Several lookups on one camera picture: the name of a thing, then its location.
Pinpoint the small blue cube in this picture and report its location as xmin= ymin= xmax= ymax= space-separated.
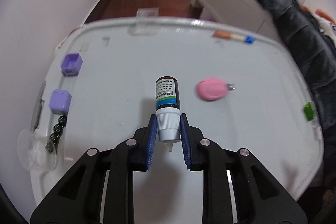
xmin=244 ymin=35 xmax=255 ymax=44

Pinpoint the white bed frame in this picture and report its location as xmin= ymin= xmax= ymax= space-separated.
xmin=191 ymin=0 xmax=281 ymax=42

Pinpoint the dark grey fleece blanket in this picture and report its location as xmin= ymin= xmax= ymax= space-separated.
xmin=256 ymin=0 xmax=335 ymax=136

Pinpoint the brown medicine bottle white cap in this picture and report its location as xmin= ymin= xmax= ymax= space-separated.
xmin=155 ymin=76 xmax=181 ymax=152

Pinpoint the clear plastic lid latch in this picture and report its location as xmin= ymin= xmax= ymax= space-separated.
xmin=127 ymin=7 xmax=159 ymax=36

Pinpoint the green plastic cup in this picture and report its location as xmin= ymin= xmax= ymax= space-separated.
xmin=303 ymin=102 xmax=315 ymax=122

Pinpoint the pink oval case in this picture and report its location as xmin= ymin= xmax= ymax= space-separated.
xmin=195 ymin=78 xmax=236 ymax=101

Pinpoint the black hair tie chain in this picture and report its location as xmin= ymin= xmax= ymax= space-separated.
xmin=45 ymin=114 xmax=68 ymax=154

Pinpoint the orange and cream tube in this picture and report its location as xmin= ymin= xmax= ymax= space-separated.
xmin=213 ymin=30 xmax=245 ymax=42

